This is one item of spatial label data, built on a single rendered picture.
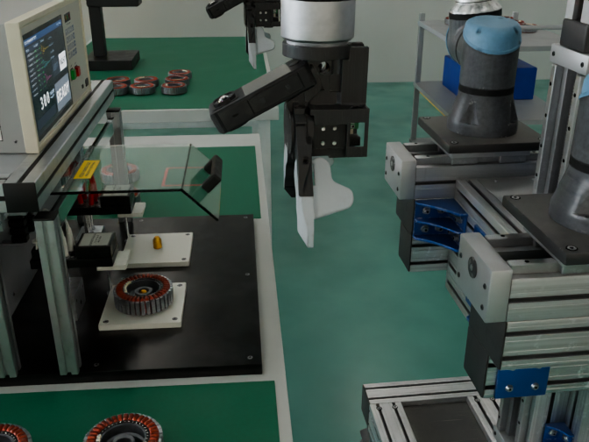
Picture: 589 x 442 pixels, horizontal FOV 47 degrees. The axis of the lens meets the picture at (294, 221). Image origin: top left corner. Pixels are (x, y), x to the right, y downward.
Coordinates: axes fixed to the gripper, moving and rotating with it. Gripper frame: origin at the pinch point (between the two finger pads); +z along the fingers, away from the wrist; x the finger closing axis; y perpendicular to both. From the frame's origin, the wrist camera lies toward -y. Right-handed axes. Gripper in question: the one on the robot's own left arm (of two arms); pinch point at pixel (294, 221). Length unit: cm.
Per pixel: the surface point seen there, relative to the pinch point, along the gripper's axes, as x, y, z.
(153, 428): 9.5, -18.9, 36.2
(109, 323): 40, -29, 37
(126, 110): 206, -42, 40
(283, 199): 285, 32, 114
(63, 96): 58, -36, -1
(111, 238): 47, -28, 23
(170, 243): 72, -19, 37
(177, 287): 51, -17, 37
